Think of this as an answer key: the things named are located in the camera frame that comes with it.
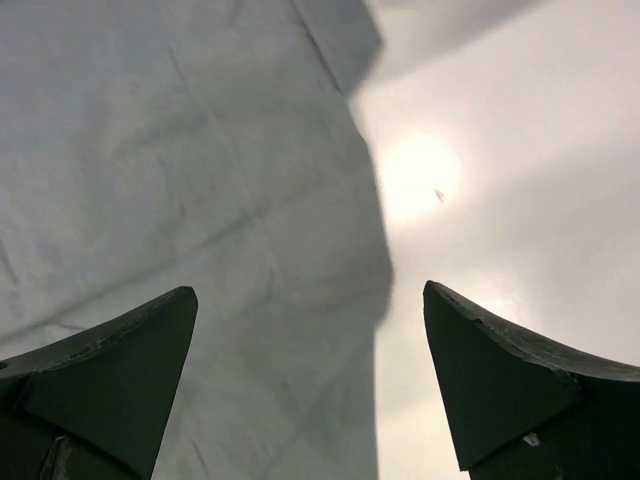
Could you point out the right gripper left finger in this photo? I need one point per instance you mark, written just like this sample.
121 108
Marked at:
95 405

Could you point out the grey long sleeve shirt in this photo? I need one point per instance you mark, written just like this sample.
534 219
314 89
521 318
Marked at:
151 144

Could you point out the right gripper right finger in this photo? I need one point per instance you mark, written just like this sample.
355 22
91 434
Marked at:
522 406

